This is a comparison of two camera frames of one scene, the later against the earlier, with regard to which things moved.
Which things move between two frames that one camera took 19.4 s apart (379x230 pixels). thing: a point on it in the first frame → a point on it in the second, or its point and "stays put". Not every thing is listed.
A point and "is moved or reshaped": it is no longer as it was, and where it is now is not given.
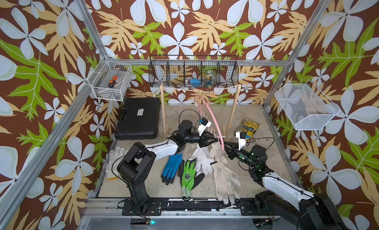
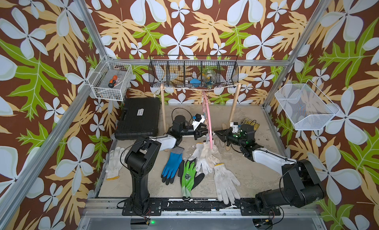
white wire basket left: [110, 80] stays put
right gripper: [232, 153] → [226, 133]
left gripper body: [202, 141] → [196, 134]
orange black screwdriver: [112, 82] stays put
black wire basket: [193, 71] stays put
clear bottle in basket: [210, 76] stays put
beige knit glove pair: [216, 151] is moved or reshaped
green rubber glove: [189, 177] stays put
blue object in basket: [195, 82] stays put
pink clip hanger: [211, 130] → [206, 113]
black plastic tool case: [139, 119] stays put
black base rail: [145, 207] stays put
